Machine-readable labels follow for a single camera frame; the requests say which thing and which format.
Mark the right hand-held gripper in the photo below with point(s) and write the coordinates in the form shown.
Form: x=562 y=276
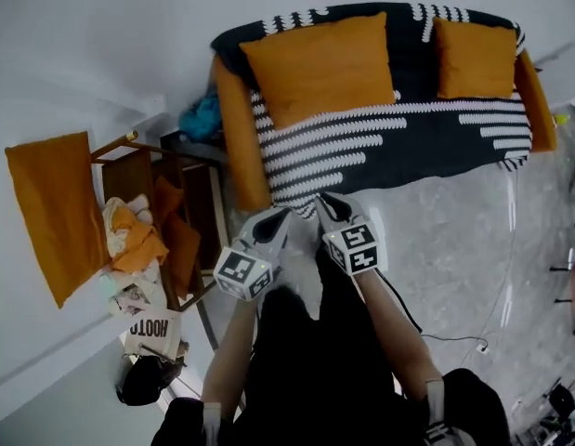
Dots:
x=356 y=249

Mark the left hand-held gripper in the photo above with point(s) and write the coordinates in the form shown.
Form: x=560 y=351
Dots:
x=240 y=270

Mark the black white striped blanket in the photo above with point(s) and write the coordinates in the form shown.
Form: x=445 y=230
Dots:
x=408 y=156

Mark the orange sofa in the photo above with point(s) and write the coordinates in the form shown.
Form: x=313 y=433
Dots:
x=240 y=147

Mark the large orange cushion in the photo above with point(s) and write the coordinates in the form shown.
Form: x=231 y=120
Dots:
x=319 y=68

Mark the person's left forearm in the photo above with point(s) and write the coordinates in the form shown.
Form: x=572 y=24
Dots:
x=226 y=356

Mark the person's right forearm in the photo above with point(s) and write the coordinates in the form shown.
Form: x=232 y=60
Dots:
x=398 y=342

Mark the orange and white clothes pile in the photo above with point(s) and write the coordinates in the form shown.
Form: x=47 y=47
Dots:
x=134 y=244

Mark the teal cloth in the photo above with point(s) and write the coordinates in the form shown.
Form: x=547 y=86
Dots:
x=201 y=119

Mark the person's black clothed body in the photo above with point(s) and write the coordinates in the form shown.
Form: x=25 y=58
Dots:
x=324 y=365

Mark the wooden rattan chair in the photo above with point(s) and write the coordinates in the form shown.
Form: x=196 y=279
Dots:
x=129 y=179

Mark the beige tote bag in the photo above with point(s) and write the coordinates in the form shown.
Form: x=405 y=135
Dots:
x=152 y=335

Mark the black backpack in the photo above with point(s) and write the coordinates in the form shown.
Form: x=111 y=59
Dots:
x=147 y=381

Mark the yellow green ball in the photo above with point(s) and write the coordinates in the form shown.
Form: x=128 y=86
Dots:
x=561 y=119

